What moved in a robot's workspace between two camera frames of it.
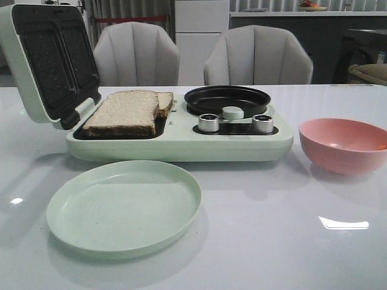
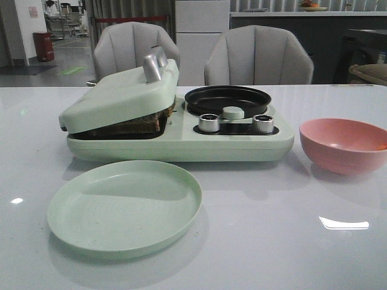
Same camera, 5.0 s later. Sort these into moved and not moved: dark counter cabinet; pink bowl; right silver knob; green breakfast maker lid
Moved: green breakfast maker lid
Not moved: pink bowl; right silver knob; dark counter cabinet
